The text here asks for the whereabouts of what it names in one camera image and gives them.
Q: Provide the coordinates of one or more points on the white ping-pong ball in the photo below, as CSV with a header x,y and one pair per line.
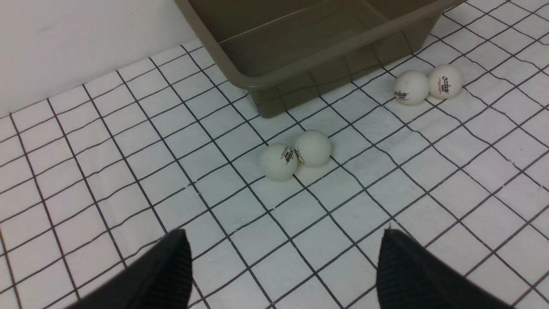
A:
x,y
411,87
278,162
445,82
313,148

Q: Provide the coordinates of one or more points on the white grid-pattern tablecloth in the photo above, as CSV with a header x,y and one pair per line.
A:
x,y
92,178

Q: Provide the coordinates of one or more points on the olive green plastic bin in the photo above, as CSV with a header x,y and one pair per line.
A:
x,y
286,52

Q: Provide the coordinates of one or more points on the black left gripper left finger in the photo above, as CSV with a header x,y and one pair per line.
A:
x,y
160,279

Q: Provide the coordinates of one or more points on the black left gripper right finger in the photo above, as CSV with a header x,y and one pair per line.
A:
x,y
410,277

